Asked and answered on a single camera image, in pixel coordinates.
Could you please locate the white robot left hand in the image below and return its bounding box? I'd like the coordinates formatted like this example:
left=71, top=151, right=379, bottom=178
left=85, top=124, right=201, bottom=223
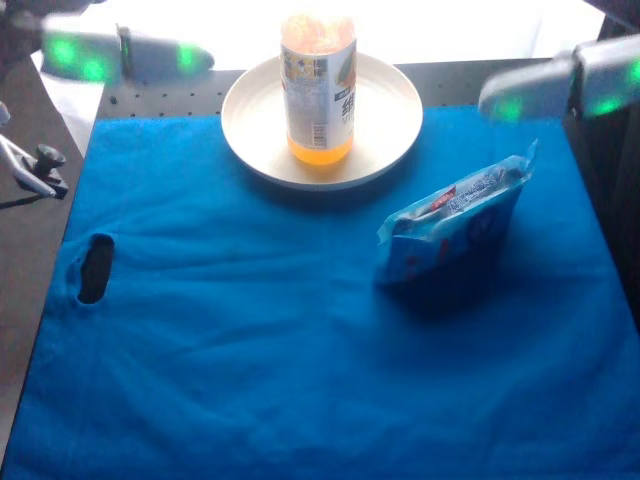
left=38, top=23, right=217, bottom=85

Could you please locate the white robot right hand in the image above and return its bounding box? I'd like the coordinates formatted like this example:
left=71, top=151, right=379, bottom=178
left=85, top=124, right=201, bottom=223
left=477, top=33, right=640, bottom=124

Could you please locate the white round plate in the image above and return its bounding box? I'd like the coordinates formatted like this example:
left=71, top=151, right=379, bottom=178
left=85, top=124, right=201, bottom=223
left=220, top=51, right=425, bottom=192

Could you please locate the orange juice bottle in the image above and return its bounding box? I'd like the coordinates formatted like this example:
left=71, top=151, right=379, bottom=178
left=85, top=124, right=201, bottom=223
left=279, top=12, right=359, bottom=167

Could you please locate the blue plastic snack package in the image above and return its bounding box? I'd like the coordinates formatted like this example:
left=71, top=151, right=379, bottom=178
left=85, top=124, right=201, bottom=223
left=374, top=138, right=540, bottom=288

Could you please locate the blue table cloth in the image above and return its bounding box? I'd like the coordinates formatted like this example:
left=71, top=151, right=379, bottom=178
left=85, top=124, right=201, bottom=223
left=0, top=105, right=640, bottom=480

